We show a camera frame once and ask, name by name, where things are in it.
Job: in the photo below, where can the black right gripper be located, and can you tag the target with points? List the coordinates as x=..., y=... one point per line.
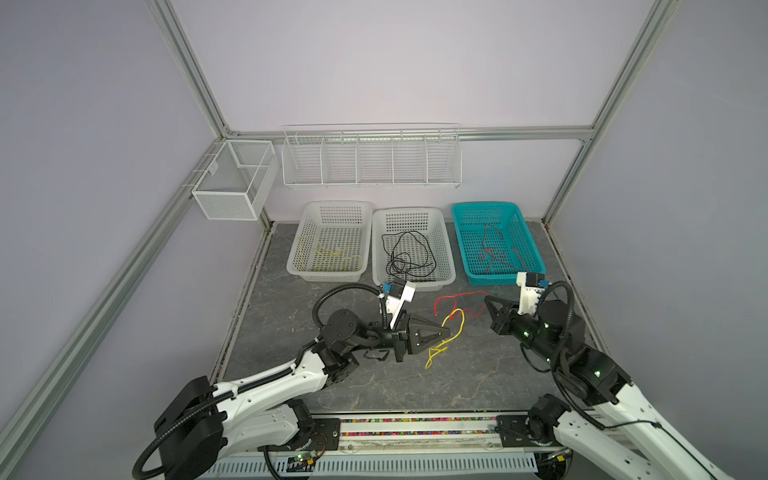
x=502, y=327

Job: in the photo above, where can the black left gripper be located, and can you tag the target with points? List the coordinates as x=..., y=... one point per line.
x=400, y=342

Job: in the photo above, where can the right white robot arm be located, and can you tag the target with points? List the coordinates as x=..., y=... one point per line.
x=598, y=412

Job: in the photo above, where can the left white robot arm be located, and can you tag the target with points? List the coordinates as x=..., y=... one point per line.
x=206, y=422

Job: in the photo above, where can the teal plastic basket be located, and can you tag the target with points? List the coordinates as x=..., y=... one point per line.
x=495, y=243

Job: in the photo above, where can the middle white plastic basket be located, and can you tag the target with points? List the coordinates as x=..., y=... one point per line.
x=412, y=244

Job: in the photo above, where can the white plastic basket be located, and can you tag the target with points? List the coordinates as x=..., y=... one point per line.
x=332, y=242
x=412, y=244

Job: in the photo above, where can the left white plastic basket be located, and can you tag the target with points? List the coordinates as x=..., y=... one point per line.
x=332, y=242

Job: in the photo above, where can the small green circuit board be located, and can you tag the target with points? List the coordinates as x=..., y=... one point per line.
x=300, y=464

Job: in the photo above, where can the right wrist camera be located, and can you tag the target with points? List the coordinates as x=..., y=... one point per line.
x=532, y=286

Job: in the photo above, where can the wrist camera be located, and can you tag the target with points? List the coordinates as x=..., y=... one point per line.
x=532, y=286
x=395, y=294

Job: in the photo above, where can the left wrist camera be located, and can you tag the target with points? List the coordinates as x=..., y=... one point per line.
x=395, y=294

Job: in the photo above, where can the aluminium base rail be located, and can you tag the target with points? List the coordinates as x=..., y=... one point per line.
x=381, y=433

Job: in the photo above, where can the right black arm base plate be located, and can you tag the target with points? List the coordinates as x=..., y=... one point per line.
x=523, y=430

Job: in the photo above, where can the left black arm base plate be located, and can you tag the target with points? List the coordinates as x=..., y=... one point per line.
x=324, y=435

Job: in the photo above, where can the white vented cable duct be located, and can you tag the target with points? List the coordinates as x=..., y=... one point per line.
x=380, y=466

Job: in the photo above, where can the white wire wall shelf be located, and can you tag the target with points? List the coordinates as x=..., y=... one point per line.
x=372, y=155

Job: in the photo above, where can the white mesh wall box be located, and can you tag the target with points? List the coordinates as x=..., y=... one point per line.
x=237, y=180

